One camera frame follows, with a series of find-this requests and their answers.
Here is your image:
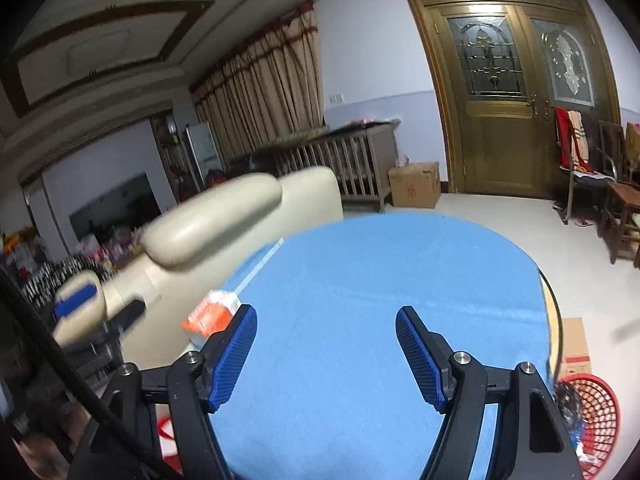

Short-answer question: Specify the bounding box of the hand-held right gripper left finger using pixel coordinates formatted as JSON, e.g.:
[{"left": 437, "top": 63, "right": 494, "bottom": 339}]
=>
[{"left": 67, "top": 304, "right": 259, "bottom": 480}]

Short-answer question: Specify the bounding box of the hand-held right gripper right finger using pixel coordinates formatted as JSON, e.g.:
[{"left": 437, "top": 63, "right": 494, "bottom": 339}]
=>
[{"left": 395, "top": 305, "right": 586, "bottom": 480}]

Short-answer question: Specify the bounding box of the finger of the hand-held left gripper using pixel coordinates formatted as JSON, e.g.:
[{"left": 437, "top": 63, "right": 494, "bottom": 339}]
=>
[
  {"left": 52, "top": 282, "right": 98, "bottom": 321},
  {"left": 102, "top": 300, "right": 146, "bottom": 336}
]

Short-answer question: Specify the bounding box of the red plastic mesh basket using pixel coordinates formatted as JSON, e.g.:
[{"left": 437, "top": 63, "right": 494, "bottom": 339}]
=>
[{"left": 555, "top": 373, "right": 621, "bottom": 478}]

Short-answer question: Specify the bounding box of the pile of assorted goods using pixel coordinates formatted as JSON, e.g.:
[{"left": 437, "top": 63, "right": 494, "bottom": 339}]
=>
[{"left": 0, "top": 225, "right": 151, "bottom": 306}]

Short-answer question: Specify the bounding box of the orange white box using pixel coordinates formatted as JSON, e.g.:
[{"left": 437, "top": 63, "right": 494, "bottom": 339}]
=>
[{"left": 181, "top": 290, "right": 241, "bottom": 351}]

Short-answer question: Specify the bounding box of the thin white stick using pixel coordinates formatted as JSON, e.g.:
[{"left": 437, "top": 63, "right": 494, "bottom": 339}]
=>
[{"left": 235, "top": 237, "right": 286, "bottom": 296}]

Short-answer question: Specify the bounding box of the blue round tablecloth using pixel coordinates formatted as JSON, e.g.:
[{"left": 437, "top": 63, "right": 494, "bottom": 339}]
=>
[{"left": 182, "top": 211, "right": 553, "bottom": 480}]

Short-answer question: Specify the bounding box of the black television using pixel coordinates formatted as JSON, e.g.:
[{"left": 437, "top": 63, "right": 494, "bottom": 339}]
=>
[{"left": 69, "top": 172, "right": 163, "bottom": 248}]

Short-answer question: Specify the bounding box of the flat cardboard sheet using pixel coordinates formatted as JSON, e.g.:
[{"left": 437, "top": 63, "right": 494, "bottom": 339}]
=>
[{"left": 557, "top": 317, "right": 593, "bottom": 378}]

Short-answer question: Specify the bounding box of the dark display cabinet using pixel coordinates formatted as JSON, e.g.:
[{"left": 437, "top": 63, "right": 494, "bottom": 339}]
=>
[{"left": 150, "top": 112, "right": 193, "bottom": 206}]

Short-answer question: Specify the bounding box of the brown cardboard box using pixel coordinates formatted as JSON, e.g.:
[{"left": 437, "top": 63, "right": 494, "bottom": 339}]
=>
[{"left": 388, "top": 161, "right": 442, "bottom": 209}]

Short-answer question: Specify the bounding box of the beige leather sofa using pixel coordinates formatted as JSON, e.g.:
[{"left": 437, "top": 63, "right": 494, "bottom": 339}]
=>
[{"left": 50, "top": 166, "right": 345, "bottom": 386}]

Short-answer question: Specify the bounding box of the white standing appliance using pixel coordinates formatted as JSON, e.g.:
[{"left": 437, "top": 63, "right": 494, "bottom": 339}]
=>
[{"left": 185, "top": 121, "right": 223, "bottom": 188}]

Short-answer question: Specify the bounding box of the wooden slatted crib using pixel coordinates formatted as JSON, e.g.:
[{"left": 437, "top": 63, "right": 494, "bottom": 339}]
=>
[{"left": 255, "top": 120, "right": 401, "bottom": 211}]

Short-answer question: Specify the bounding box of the wooden double door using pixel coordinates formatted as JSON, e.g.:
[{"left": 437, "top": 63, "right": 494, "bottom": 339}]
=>
[{"left": 395, "top": 0, "right": 621, "bottom": 200}]

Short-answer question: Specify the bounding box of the dark wooden chair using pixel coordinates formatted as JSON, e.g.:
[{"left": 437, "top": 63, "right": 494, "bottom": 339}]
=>
[{"left": 597, "top": 120, "right": 640, "bottom": 266}]

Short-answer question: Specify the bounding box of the beige curtain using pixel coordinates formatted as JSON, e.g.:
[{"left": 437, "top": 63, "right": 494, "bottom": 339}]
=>
[{"left": 190, "top": 0, "right": 326, "bottom": 181}]

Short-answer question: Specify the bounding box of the red striped blanket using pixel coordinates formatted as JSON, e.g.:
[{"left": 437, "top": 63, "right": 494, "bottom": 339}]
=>
[{"left": 554, "top": 107, "right": 601, "bottom": 173}]

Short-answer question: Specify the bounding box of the metal frame chair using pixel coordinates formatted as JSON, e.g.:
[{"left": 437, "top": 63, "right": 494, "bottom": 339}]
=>
[{"left": 552, "top": 107, "right": 618, "bottom": 223}]

